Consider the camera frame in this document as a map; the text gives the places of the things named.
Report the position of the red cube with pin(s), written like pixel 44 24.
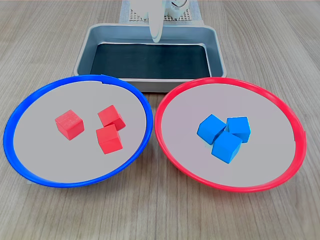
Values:
pixel 110 115
pixel 69 125
pixel 109 140

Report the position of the blue cube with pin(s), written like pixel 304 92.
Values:
pixel 238 127
pixel 210 128
pixel 226 147

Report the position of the steel tray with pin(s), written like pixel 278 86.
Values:
pixel 112 35

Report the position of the blue-rimmed white plate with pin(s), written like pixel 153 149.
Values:
pixel 37 150

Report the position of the red-rimmed white plate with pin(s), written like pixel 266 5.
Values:
pixel 262 162

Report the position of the translucent tape strip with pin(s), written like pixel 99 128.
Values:
pixel 30 182

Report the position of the pale perforated base plate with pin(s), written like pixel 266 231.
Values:
pixel 189 15

